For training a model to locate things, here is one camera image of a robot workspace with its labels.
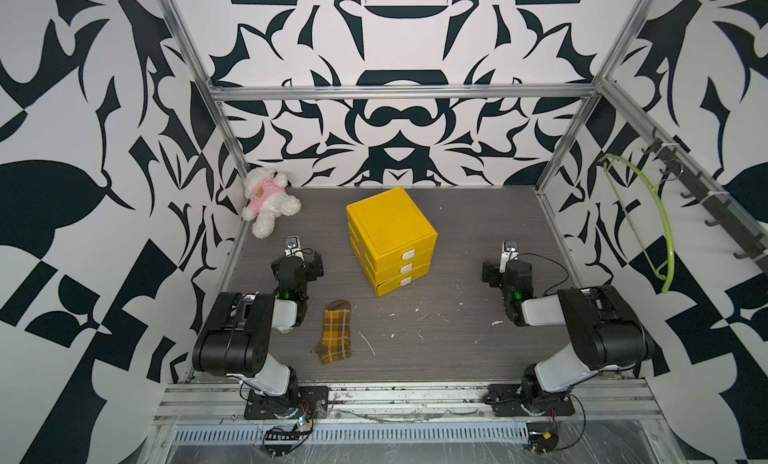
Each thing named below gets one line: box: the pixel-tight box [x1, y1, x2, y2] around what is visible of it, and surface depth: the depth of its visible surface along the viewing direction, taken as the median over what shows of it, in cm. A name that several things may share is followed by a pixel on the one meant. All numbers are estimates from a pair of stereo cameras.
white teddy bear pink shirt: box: [242, 166, 302, 239], surface depth 109 cm
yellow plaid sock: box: [318, 299, 352, 365], surface depth 86 cm
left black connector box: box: [264, 430, 301, 440], surface depth 74 cm
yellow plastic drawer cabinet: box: [346, 187, 438, 297], surface depth 84 cm
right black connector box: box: [526, 422, 559, 454], surface depth 73 cm
